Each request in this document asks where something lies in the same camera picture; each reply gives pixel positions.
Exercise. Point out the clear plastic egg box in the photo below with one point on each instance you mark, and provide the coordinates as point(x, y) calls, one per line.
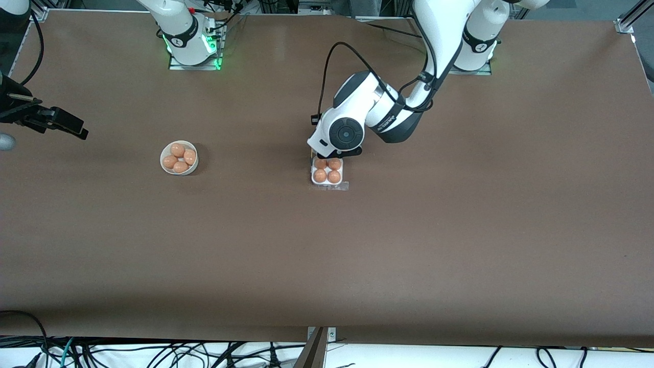
point(327, 169)

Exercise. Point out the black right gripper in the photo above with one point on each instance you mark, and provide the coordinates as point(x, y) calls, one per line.
point(16, 113)

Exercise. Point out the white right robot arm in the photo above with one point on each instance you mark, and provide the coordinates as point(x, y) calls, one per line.
point(176, 25)

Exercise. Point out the white ceramic bowl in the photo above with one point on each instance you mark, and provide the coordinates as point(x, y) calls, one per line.
point(194, 166)

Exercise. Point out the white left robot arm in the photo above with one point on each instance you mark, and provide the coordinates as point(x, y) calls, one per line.
point(439, 30)

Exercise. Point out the small silver metal bracket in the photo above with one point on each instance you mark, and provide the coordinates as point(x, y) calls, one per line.
point(332, 335)

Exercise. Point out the aluminium frame profile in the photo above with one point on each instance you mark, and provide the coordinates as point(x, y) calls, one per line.
point(38, 14)
point(624, 24)

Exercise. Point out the dark wedge shaped pole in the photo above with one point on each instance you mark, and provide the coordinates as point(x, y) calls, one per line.
point(312, 355)

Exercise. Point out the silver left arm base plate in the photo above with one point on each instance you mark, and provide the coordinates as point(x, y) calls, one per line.
point(483, 72)

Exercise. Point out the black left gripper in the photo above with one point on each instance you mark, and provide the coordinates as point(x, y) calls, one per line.
point(311, 161)

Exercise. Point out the brown egg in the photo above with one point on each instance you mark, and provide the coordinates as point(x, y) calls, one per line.
point(320, 164)
point(169, 161)
point(334, 177)
point(320, 176)
point(180, 167)
point(178, 150)
point(190, 156)
point(334, 164)

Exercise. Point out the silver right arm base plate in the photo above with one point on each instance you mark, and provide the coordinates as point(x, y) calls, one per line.
point(179, 67)

